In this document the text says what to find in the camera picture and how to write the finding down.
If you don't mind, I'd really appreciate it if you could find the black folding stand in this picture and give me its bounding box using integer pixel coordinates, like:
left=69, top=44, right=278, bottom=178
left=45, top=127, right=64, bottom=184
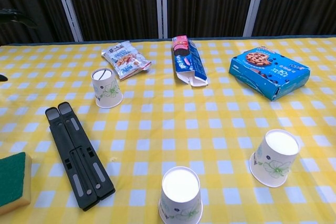
left=45, top=102, right=116, bottom=212

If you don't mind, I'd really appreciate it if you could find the green yellow sponge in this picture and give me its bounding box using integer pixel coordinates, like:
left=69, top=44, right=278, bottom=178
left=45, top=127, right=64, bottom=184
left=0, top=152, right=33, bottom=208

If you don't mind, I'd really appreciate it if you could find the yellow white checked tablecloth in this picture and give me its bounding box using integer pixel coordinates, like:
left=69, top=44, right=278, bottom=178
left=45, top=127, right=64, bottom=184
left=0, top=36, right=336, bottom=224

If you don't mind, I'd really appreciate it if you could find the blue Oreo cookie box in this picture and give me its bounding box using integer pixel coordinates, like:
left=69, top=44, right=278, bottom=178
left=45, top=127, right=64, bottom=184
left=172, top=35, right=209, bottom=88

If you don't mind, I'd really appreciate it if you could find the white partition post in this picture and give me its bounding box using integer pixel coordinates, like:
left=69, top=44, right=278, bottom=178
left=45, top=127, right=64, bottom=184
left=155, top=0, right=169, bottom=39
left=51, top=0, right=84, bottom=42
left=243, top=0, right=268, bottom=37

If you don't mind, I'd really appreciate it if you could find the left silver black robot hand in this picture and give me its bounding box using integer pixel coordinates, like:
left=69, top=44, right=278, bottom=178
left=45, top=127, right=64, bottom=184
left=0, top=8, right=38, bottom=82

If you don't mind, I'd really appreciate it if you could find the paper cup with black line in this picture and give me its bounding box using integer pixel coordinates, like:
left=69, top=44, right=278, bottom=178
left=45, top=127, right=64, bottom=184
left=90, top=68, right=123, bottom=109

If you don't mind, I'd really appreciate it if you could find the blue chocolate chip cookie box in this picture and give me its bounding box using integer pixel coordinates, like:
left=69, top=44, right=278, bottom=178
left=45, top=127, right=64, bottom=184
left=228, top=46, right=311, bottom=102

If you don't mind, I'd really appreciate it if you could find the white floral paper cup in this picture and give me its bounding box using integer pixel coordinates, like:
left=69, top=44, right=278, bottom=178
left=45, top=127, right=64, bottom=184
left=158, top=166, right=203, bottom=224
left=249, top=129, right=301, bottom=188

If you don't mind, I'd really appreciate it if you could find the white snack bag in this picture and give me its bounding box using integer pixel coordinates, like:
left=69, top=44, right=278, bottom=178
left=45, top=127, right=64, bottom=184
left=101, top=40, right=152, bottom=81

